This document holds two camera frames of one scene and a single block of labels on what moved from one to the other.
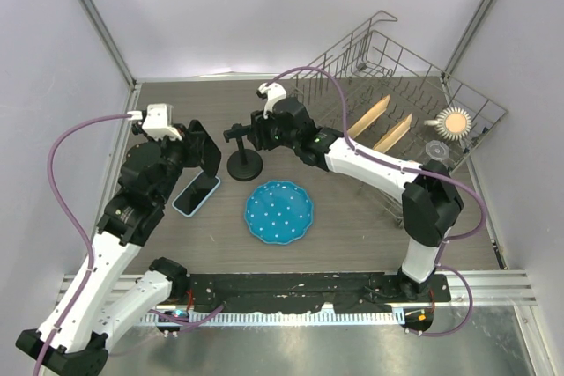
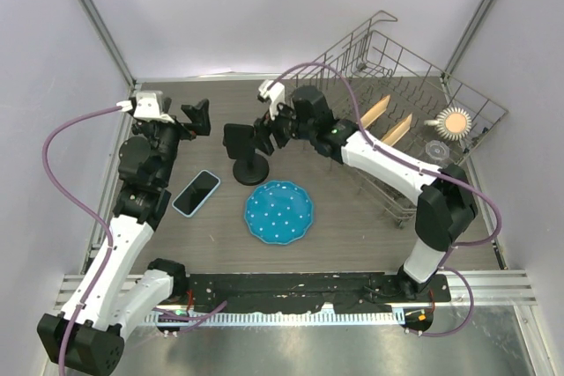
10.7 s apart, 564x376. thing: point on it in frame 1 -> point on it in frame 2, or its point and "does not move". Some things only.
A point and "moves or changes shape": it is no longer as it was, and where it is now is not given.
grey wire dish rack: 387,99 does not move
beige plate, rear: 368,117 does not move
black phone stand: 242,164 moves or changes shape
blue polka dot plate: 279,212 does not move
